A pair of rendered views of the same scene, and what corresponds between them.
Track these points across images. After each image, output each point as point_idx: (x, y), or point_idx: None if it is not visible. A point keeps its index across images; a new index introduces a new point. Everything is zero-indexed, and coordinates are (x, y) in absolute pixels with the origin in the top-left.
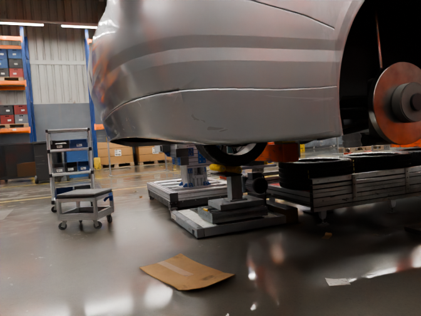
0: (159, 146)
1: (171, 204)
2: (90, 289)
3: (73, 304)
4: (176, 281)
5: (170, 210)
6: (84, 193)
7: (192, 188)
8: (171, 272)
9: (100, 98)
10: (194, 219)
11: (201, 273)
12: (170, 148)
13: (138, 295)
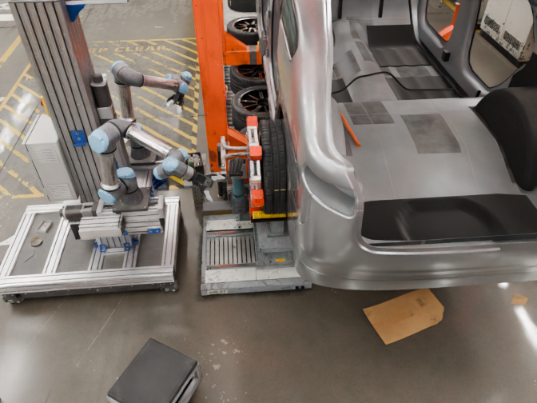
0: (120, 229)
1: (173, 283)
2: (421, 385)
3: (449, 395)
4: (422, 322)
5: (146, 290)
6: (184, 373)
7: (139, 243)
8: (401, 322)
9: (509, 269)
10: (267, 276)
11: (409, 304)
12: (127, 219)
13: (440, 350)
